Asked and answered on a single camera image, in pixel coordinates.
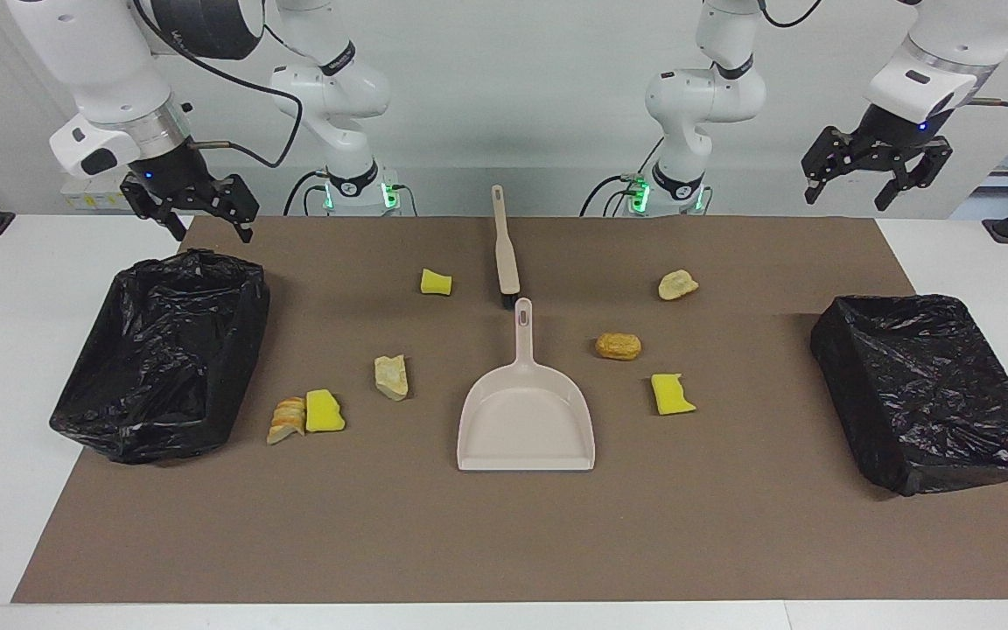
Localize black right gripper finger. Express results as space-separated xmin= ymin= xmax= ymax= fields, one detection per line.
xmin=209 ymin=173 xmax=261 ymax=244
xmin=122 ymin=175 xmax=188 ymax=242

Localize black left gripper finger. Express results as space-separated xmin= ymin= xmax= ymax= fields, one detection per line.
xmin=873 ymin=143 xmax=953 ymax=213
xmin=801 ymin=126 xmax=865 ymax=206

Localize pale round bread piece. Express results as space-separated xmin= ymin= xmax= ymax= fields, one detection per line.
xmin=657 ymin=269 xmax=700 ymax=302

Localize striped bread slice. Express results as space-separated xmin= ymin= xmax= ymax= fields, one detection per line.
xmin=266 ymin=396 xmax=307 ymax=446

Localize yellow sponge piece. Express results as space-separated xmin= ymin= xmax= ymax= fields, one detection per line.
xmin=651 ymin=374 xmax=697 ymax=417
xmin=305 ymin=389 xmax=347 ymax=434

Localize pale bread chunk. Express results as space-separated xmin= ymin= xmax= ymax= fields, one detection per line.
xmin=374 ymin=354 xmax=410 ymax=403

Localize beige hand brush black bristles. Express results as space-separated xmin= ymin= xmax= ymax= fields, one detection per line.
xmin=491 ymin=184 xmax=522 ymax=312

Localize brown bread roll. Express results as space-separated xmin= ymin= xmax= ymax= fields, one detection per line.
xmin=595 ymin=332 xmax=643 ymax=361

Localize beige plastic dustpan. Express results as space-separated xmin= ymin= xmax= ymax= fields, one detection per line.
xmin=457 ymin=297 xmax=597 ymax=473

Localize bin with crumpled black bag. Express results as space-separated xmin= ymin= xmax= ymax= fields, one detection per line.
xmin=49 ymin=248 xmax=271 ymax=465

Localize rectangular bin with black bag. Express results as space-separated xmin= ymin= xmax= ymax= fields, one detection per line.
xmin=810 ymin=294 xmax=1008 ymax=498

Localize brown table mat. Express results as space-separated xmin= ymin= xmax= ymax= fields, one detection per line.
xmin=11 ymin=216 xmax=1008 ymax=605

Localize black base cable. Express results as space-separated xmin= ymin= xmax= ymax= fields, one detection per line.
xmin=580 ymin=173 xmax=645 ymax=217
xmin=283 ymin=171 xmax=330 ymax=216

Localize white wall socket box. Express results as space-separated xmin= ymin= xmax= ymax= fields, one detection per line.
xmin=60 ymin=173 xmax=155 ymax=213

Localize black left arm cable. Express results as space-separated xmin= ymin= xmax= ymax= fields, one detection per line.
xmin=758 ymin=0 xmax=1008 ymax=109

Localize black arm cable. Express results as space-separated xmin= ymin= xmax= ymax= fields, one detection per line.
xmin=132 ymin=0 xmax=305 ymax=169
xmin=758 ymin=0 xmax=1008 ymax=109

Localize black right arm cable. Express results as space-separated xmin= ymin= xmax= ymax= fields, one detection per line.
xmin=132 ymin=0 xmax=305 ymax=169

